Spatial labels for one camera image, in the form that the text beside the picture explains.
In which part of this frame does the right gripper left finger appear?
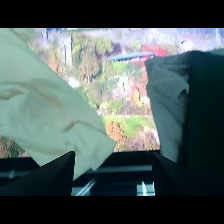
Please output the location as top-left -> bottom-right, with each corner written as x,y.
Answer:
0,151 -> 76,197

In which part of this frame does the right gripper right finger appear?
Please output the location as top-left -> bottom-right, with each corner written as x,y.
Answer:
153,151 -> 224,197

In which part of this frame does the cream shirt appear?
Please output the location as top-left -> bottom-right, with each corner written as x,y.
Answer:
0,28 -> 118,181

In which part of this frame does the dark green garment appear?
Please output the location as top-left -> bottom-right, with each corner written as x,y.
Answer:
144,49 -> 224,194

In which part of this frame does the grey garment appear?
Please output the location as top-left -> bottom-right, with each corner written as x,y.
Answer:
145,55 -> 192,164

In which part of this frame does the silver frame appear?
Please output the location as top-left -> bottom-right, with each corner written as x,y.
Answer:
0,163 -> 157,197

